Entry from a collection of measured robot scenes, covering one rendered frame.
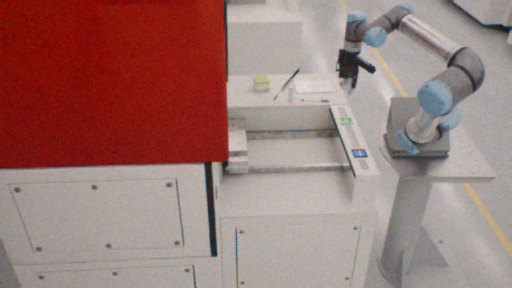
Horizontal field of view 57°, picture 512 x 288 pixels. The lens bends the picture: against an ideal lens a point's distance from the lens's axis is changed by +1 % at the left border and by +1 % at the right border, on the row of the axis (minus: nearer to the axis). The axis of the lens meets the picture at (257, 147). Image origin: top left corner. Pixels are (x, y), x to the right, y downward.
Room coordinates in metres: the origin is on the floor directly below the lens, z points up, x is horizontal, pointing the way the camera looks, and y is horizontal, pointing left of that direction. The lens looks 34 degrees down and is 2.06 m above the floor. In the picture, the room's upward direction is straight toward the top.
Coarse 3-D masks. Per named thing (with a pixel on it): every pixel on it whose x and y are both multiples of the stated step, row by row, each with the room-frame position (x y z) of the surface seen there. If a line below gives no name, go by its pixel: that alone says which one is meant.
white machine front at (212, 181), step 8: (208, 168) 1.13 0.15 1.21; (216, 168) 1.33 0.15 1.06; (208, 176) 1.13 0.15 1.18; (216, 176) 1.30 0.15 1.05; (208, 184) 1.13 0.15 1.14; (216, 184) 1.27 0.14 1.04; (208, 192) 1.13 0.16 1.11; (216, 192) 1.16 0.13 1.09; (208, 200) 1.13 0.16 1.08; (216, 200) 1.21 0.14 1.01; (208, 208) 1.13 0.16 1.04; (216, 208) 1.18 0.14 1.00; (216, 216) 1.15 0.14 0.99; (216, 224) 1.13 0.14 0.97; (216, 232) 1.13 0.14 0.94; (216, 240) 1.13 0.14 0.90; (216, 248) 1.13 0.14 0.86; (216, 256) 1.13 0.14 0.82
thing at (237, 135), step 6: (240, 126) 1.90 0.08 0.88; (234, 132) 1.85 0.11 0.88; (240, 132) 1.85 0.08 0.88; (234, 138) 1.80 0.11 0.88; (240, 138) 1.80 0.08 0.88; (246, 138) 1.80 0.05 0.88; (234, 144) 1.75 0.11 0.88; (240, 144) 1.75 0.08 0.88; (246, 144) 1.75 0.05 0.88; (234, 156) 1.66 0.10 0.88; (246, 156) 1.66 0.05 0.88; (234, 168) 1.57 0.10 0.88; (240, 168) 1.57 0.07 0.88; (246, 168) 1.57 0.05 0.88
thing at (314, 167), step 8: (248, 168) 1.61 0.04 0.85; (256, 168) 1.61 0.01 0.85; (264, 168) 1.61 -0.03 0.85; (272, 168) 1.62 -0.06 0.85; (280, 168) 1.62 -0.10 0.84; (288, 168) 1.62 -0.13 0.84; (296, 168) 1.62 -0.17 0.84; (304, 168) 1.62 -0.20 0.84; (312, 168) 1.63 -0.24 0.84; (320, 168) 1.63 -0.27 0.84; (328, 168) 1.63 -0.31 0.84; (336, 168) 1.63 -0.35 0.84
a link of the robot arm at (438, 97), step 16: (432, 80) 1.40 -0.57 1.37; (448, 80) 1.38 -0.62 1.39; (464, 80) 1.37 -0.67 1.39; (432, 96) 1.35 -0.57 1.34; (448, 96) 1.34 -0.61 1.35; (464, 96) 1.36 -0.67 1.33; (432, 112) 1.36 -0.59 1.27; (448, 112) 1.39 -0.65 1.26; (416, 128) 1.55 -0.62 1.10; (432, 128) 1.51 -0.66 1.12; (416, 144) 1.58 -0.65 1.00
